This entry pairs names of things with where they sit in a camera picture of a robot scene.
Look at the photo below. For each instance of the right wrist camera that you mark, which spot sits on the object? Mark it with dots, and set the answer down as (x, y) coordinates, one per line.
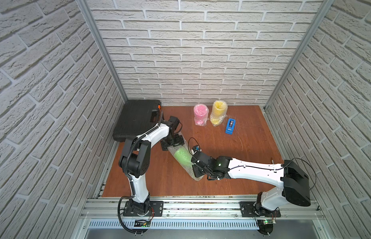
(196, 149)

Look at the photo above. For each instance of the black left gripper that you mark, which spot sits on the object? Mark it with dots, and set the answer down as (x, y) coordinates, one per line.
(172, 142)

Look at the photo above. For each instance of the right aluminium corner post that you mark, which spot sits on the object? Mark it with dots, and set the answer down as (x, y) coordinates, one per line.
(318, 18)

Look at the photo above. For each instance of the green plastic wine glass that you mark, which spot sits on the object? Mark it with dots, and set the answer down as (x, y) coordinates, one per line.
(183, 157)

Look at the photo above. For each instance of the black plastic tool case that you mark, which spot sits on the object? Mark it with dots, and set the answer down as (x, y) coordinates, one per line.
(137, 117)

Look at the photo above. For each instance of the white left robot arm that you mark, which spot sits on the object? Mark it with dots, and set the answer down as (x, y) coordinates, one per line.
(136, 154)

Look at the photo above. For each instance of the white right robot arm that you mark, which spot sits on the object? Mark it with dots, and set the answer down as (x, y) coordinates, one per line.
(291, 183)

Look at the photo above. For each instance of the bubble wrap sheet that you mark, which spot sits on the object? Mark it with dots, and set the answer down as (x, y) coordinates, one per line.
(189, 172)
(201, 115)
(218, 113)

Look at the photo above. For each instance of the blue tape dispenser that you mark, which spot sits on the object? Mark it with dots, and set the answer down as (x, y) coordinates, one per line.
(230, 126)

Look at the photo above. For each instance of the aluminium corner post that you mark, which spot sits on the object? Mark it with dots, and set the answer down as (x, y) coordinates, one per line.
(318, 18)
(91, 22)

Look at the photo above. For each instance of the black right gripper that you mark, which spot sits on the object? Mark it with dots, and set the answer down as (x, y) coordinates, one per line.
(195, 172)

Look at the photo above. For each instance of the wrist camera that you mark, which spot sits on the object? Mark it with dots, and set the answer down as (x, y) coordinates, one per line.
(175, 125)
(196, 149)

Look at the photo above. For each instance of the left aluminium corner post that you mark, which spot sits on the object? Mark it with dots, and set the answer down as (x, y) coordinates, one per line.
(91, 22)

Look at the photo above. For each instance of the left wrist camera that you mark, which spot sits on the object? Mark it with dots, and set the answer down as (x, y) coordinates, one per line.
(175, 125)

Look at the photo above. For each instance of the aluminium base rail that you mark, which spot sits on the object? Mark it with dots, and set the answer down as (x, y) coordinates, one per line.
(201, 213)

